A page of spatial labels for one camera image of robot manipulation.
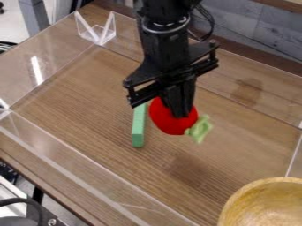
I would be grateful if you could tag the green rectangular block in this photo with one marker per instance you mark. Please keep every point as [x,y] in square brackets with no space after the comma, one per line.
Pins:
[138,126]

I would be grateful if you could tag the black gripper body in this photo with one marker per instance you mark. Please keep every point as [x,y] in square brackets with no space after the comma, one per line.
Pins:
[172,58]

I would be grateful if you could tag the red plush fruit green stem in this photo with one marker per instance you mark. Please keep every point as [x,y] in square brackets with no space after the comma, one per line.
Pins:
[193,126]

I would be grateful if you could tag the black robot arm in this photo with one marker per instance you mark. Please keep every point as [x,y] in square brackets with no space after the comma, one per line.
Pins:
[166,12]

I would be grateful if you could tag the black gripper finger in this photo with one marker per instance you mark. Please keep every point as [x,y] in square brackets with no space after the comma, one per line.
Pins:
[178,95]

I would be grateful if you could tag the black equipment with screw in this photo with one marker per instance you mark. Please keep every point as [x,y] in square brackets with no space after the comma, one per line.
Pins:
[35,211]

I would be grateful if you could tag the clear acrylic corner bracket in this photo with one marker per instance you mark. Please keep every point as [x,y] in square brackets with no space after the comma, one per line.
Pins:
[97,34]

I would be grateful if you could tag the wooden bowl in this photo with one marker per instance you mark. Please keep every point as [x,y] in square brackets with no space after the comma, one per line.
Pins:
[268,202]

